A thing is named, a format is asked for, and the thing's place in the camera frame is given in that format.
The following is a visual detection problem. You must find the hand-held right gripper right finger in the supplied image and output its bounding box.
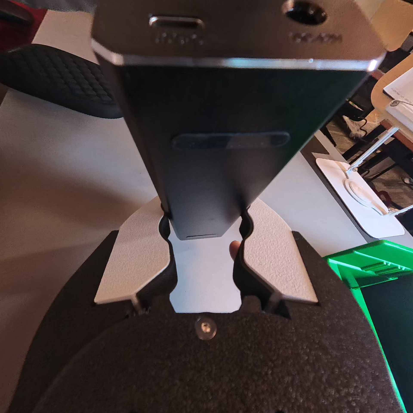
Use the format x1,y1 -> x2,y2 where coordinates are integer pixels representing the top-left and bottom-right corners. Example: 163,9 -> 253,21
232,198 -> 319,316

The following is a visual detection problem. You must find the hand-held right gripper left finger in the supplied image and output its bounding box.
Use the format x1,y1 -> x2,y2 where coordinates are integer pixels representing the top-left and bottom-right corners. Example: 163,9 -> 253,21
94,195 -> 179,313

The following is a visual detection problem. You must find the black metal usb hub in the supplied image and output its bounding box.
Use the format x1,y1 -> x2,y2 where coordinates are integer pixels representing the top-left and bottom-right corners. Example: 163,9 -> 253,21
91,0 -> 388,241

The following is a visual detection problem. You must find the red object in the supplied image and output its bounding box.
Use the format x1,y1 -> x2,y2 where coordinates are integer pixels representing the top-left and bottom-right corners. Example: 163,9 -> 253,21
0,0 -> 48,50

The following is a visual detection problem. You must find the green plastic bin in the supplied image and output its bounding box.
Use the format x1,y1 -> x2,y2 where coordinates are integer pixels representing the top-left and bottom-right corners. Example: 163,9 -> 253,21
324,239 -> 413,402

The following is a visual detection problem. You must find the wooden clipboard with paper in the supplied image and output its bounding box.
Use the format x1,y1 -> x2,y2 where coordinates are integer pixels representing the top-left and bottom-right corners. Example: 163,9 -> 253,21
370,53 -> 413,137

